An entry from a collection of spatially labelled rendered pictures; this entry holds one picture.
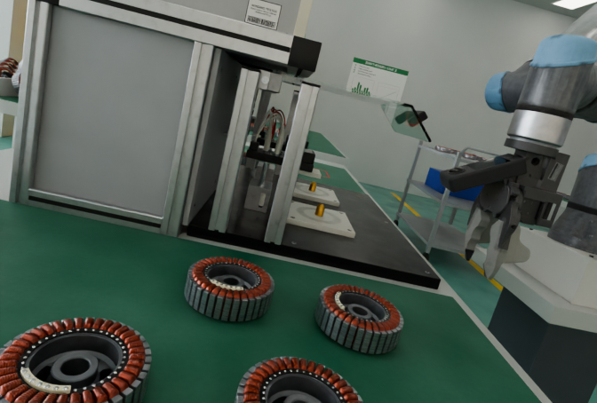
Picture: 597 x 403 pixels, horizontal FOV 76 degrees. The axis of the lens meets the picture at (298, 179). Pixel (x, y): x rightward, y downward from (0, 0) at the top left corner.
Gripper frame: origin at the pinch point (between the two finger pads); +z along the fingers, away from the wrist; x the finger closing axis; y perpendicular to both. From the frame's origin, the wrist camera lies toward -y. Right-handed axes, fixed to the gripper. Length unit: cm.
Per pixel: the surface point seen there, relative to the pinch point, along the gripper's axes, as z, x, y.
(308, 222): 6.1, 20.6, -24.8
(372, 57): -112, 560, 80
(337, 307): 5.6, -13.3, -23.3
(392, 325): 5.6, -14.8, -16.6
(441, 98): -78, 560, 206
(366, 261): 7.3, 8.7, -14.3
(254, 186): 2.1, 24.0, -37.7
